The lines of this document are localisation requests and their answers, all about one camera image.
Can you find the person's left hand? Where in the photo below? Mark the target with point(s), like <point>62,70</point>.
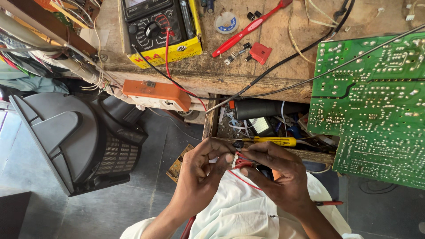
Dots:
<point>199,172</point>

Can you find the person's right hand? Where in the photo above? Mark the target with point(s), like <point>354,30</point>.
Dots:
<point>282,179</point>

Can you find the small red electronic component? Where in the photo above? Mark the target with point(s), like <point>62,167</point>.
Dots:
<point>241,161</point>

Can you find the small brown circuit board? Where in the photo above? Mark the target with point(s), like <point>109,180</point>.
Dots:
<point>177,164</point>

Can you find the wooden drawer of parts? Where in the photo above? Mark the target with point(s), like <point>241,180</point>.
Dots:
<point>265,129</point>

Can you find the person's white shirt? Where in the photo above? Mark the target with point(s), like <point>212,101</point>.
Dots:
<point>239,212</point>

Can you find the black cylindrical part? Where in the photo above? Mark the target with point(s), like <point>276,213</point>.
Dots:
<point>265,109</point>

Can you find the orange and white extension board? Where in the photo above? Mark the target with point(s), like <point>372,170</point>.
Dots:
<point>156,94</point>

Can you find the red multimeter probe lead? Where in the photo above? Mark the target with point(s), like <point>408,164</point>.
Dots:
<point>172,73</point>

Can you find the black multimeter probe lead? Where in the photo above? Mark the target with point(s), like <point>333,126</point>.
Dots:
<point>166,74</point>

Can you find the large green circuit board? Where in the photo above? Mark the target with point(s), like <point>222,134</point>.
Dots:
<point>375,109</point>

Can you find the small metal-tab transistor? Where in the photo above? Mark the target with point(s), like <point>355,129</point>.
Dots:
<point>229,59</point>

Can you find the yellow multimeter box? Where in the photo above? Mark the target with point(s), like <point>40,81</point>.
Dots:
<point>186,49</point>

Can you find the grey television rear housing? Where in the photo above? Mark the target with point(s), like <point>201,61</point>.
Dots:
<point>76,142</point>

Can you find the red plastic component block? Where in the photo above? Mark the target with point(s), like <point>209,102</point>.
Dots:
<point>261,53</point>

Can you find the red toothbrush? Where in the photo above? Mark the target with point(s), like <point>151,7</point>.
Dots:
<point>247,30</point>

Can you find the white solder wick spool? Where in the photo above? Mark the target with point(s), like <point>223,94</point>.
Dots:
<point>226,23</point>

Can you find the black analog multimeter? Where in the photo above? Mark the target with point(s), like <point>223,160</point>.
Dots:
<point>154,23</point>

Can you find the small black capacitor pair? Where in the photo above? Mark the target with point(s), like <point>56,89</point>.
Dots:
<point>253,15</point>

